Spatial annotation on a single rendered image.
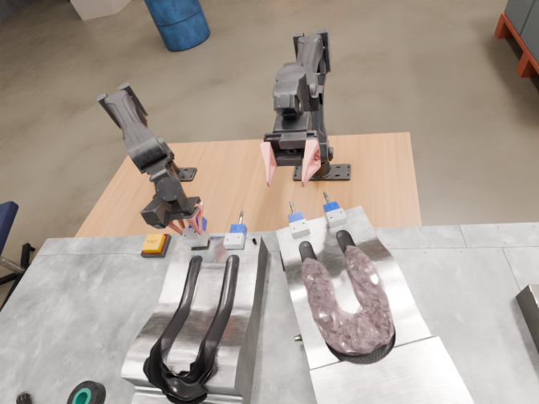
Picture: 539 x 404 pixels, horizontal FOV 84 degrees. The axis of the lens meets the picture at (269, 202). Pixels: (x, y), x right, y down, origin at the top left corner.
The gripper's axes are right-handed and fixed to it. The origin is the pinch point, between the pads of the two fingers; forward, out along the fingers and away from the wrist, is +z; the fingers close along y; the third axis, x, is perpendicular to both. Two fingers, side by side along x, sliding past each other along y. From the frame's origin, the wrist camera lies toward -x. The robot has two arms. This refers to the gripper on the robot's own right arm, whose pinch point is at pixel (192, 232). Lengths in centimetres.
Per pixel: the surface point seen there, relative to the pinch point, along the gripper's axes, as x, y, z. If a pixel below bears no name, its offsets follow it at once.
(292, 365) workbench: -20.6, 25.7, 26.4
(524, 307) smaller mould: -5, 76, 25
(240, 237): 1.2, 12.9, 4.2
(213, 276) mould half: -7.3, 5.9, 9.8
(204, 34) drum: 371, -139, -60
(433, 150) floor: 151, 90, 58
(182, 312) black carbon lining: -16.5, -0.4, 12.7
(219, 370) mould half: -29.6, 14.9, 13.9
